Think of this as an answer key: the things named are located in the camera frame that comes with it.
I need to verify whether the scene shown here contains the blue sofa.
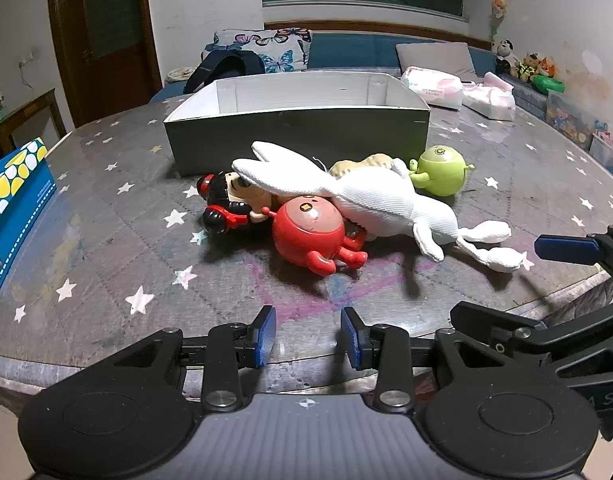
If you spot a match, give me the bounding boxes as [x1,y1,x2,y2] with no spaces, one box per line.
[150,31,498,105]

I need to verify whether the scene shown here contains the grey cardboard box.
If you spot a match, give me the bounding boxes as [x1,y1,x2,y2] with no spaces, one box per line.
[163,71,431,177]

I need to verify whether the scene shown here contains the red round toy figure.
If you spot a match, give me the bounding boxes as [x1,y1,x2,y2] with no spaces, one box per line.
[271,197,370,277]

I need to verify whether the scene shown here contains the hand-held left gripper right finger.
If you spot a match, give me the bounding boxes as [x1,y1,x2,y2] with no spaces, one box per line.
[340,306,513,410]

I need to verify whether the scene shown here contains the green plastic bag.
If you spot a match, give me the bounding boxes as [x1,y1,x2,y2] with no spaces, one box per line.
[531,74,566,94]

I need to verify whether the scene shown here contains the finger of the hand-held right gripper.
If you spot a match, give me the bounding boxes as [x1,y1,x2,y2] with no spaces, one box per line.
[534,225,613,292]
[449,300,613,362]

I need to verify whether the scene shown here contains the small printed box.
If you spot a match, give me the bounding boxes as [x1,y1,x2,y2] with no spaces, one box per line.
[588,127,613,169]

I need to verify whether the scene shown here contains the clear storage box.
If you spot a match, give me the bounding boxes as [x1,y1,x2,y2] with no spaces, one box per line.
[545,89,600,149]

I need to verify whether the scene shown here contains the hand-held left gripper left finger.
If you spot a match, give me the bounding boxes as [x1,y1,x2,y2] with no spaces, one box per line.
[104,305,278,414]

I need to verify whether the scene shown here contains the black backpack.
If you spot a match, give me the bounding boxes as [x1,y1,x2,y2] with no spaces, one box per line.
[183,50,266,95]

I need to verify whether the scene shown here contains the yellow and orange plush toys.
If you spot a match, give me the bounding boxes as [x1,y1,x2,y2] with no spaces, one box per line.
[516,52,558,84]

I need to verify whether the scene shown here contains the beige plush toy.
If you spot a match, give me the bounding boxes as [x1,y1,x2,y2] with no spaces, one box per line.
[328,153,395,181]

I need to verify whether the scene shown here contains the panda plush toy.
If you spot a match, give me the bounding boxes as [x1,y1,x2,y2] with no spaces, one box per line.
[493,38,521,76]

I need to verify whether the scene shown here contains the wall socket with cord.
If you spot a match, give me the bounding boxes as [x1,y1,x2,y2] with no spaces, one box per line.
[18,49,40,87]

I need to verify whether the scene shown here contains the brown wooden door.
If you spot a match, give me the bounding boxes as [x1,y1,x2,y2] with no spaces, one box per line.
[46,0,165,129]

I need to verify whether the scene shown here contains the black-haired doll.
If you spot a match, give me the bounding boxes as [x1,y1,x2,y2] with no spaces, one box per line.
[195,170,280,236]

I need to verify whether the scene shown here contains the wall-hung doll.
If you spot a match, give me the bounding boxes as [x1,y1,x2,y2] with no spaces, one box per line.
[490,0,508,37]

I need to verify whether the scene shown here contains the grey star print tablecloth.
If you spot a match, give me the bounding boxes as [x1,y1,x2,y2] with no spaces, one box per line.
[0,94,613,402]

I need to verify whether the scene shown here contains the white plush rabbit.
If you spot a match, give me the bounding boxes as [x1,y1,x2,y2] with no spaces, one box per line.
[231,140,525,275]

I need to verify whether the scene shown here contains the wooden side table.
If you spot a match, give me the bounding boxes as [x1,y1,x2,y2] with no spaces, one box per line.
[0,88,68,162]

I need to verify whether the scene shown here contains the blue dotted tissue box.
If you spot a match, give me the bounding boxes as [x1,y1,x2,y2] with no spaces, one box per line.
[0,137,58,295]

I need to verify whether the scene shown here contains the green round toy figure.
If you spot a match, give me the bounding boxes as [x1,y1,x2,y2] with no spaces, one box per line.
[408,143,476,198]

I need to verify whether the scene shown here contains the grey pillow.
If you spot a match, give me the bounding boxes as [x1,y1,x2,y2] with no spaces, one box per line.
[395,41,480,79]

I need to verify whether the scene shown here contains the beige round hat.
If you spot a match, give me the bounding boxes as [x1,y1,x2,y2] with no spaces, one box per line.
[165,66,200,85]

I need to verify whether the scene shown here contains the butterfly print pillow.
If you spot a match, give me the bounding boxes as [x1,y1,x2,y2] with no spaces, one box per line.
[201,27,313,74]

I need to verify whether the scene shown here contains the pink and white soft packet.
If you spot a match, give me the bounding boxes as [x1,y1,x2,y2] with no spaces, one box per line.
[399,65,465,110]

